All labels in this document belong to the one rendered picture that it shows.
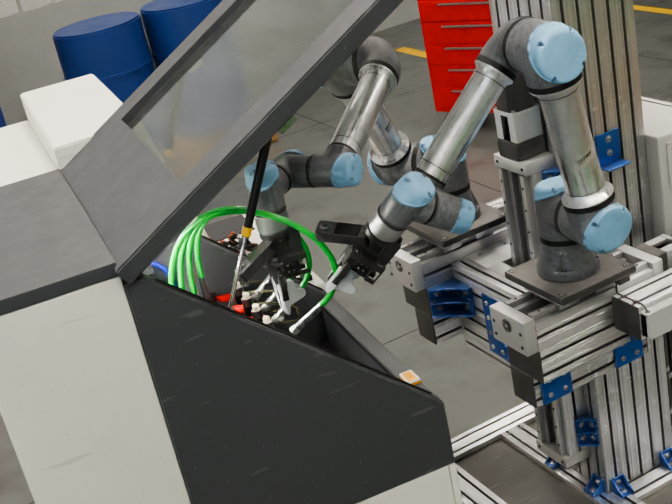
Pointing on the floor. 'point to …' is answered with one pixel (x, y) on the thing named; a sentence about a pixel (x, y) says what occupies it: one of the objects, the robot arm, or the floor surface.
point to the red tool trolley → (453, 44)
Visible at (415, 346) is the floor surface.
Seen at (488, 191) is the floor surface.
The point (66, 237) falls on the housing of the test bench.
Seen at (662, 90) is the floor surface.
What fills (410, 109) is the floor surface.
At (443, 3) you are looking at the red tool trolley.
